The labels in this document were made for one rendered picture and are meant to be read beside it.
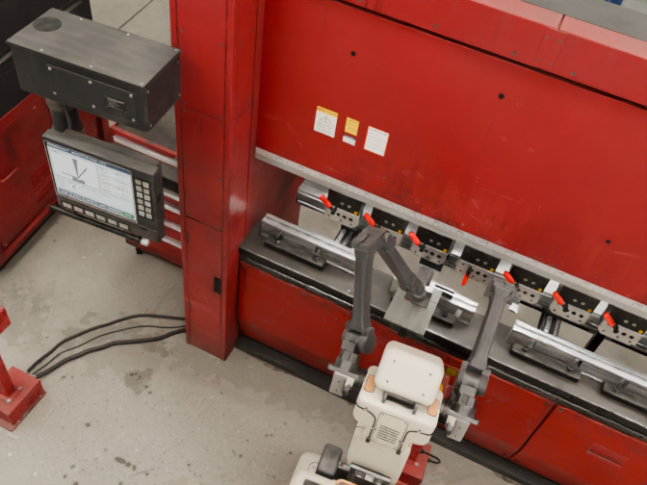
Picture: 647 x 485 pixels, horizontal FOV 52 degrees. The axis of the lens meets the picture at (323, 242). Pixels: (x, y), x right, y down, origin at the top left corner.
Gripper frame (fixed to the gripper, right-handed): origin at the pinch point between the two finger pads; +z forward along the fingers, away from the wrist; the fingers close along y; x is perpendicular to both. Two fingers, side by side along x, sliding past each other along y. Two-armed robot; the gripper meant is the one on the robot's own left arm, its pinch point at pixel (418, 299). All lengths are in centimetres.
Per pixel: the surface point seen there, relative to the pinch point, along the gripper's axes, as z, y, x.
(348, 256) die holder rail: 9.1, 36.8, -7.3
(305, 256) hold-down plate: 12, 55, 0
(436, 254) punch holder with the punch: -14.0, -0.4, -18.0
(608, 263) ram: -39, -59, -33
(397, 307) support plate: -2.2, 6.6, 7.0
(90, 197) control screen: -55, 126, 22
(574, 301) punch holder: -17, -56, -20
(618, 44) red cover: -105, -29, -73
